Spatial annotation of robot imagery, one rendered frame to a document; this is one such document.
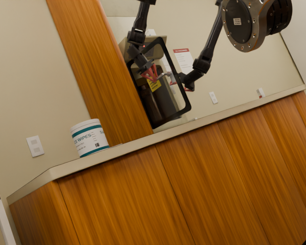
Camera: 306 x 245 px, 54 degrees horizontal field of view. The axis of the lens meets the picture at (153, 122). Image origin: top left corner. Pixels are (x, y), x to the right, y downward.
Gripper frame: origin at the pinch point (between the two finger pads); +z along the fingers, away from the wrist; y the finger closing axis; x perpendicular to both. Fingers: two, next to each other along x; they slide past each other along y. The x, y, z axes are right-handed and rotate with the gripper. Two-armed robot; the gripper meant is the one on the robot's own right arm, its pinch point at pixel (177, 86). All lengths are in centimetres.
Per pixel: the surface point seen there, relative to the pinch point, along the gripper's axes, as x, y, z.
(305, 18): -205, -209, 18
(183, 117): 11.3, -13.6, 9.9
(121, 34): -25.6, 35.9, 9.6
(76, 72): -13, 47, 46
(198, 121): 30.6, 1.0, -20.2
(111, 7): -41, 45, 10
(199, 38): -112, -64, 54
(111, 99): 12.1, 30.7, 20.7
